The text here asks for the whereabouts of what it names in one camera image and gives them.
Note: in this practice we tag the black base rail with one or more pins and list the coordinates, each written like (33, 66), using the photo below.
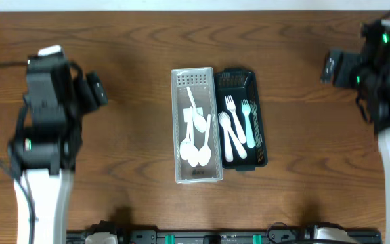
(321, 232)

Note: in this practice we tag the clear plastic basket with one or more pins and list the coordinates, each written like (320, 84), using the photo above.
(201, 83)

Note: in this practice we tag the white thick plastic spoon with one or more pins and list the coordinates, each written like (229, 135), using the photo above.
(224, 121)

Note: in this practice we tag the white fork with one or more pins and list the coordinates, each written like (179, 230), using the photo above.
(232, 108)
(238, 146)

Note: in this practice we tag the pale green plastic fork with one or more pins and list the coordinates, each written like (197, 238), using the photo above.
(246, 109)

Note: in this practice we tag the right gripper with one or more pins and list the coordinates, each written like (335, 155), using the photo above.
(341, 75)

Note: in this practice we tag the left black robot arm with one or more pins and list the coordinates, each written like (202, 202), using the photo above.
(44, 148)

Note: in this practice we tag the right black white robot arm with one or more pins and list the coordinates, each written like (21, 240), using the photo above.
(368, 73)

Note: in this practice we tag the white label sticker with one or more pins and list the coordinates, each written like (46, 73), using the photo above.
(187, 113)

